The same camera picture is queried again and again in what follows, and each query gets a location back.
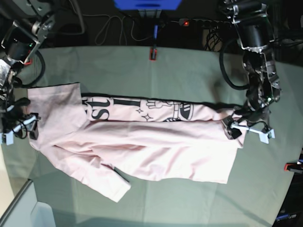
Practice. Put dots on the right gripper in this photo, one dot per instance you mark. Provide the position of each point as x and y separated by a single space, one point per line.
15 123

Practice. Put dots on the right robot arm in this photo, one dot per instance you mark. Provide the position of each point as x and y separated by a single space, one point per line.
20 44

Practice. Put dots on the red black clamp left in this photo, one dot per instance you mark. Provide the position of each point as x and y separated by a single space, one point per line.
28 61

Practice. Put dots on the grey-green table cloth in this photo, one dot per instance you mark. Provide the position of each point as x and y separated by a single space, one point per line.
257 184

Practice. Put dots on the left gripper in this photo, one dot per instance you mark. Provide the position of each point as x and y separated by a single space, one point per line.
246 120

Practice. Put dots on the red black clamp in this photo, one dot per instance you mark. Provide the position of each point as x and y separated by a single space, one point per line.
153 49
296 167
28 61

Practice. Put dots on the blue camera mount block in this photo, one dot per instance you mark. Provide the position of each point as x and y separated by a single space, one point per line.
147 4

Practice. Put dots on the white plastic bin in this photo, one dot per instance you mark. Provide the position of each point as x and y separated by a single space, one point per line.
42 215

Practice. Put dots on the red black clamp centre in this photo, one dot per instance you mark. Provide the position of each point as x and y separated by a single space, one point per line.
153 49

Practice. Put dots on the pink t-shirt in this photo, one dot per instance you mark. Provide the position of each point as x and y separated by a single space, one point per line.
94 137

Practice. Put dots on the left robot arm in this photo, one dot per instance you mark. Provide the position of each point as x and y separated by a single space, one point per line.
255 35

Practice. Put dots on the black power strip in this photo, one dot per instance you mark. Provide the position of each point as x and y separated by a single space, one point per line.
205 23

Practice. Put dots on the red black clamp right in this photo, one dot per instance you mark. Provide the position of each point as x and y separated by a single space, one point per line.
296 167

